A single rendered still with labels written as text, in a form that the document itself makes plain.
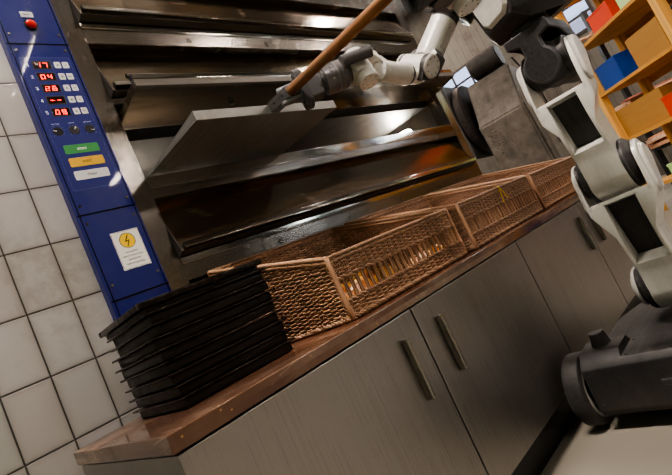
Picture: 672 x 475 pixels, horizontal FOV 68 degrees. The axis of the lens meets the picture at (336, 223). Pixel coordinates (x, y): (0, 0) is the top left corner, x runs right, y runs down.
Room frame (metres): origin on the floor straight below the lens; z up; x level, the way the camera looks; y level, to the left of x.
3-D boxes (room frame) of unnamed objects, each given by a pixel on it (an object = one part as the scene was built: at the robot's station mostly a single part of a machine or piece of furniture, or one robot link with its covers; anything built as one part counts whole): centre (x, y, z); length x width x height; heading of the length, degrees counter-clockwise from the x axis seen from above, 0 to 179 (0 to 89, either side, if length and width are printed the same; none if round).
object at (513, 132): (6.48, -2.69, 1.26); 1.31 x 1.16 x 2.53; 132
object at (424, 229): (1.45, 0.04, 0.72); 0.56 x 0.49 x 0.28; 137
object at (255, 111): (1.55, 0.15, 1.21); 0.55 x 0.36 x 0.03; 136
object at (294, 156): (2.07, -0.16, 1.16); 1.80 x 0.06 x 0.04; 136
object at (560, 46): (1.41, -0.75, 0.98); 0.14 x 0.13 x 0.12; 47
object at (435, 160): (2.05, -0.17, 1.02); 1.79 x 0.11 x 0.19; 136
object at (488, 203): (1.88, -0.38, 0.72); 0.56 x 0.49 x 0.28; 136
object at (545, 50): (1.45, -0.80, 1.01); 0.28 x 0.13 x 0.18; 137
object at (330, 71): (1.40, -0.12, 1.21); 0.12 x 0.10 x 0.13; 101
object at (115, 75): (2.05, -0.17, 1.54); 1.79 x 0.11 x 0.19; 136
